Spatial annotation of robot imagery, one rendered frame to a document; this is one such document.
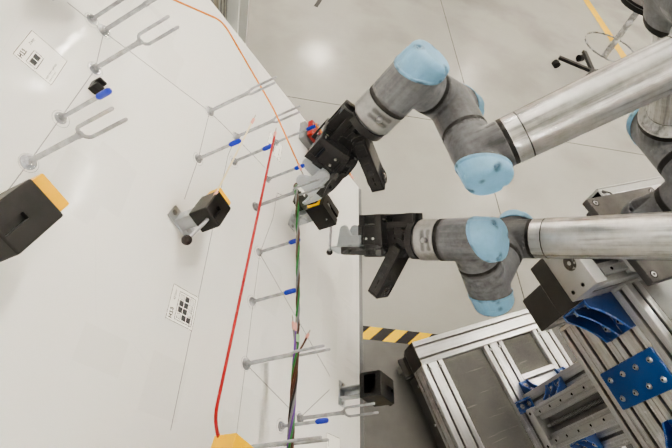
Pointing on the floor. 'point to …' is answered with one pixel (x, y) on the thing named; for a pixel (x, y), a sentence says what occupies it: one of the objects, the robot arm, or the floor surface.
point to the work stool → (608, 34)
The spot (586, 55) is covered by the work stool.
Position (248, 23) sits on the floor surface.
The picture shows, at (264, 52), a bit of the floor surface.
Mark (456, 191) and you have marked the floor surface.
